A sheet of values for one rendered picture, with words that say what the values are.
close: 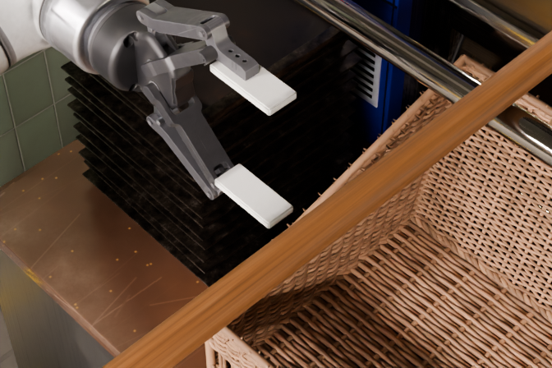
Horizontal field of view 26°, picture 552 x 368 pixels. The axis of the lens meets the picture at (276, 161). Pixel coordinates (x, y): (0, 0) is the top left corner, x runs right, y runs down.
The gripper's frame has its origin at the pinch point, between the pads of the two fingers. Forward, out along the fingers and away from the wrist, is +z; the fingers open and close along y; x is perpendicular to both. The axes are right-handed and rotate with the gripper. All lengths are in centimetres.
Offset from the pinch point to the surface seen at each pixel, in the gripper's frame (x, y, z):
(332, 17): -18.0, 2.3, -10.9
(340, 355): -21, 60, -9
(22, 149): -35, 112, -113
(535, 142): -18.5, 1.7, 12.8
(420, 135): -9.1, -2.1, 7.8
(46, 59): -44, 92, -113
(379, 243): -38, 60, -18
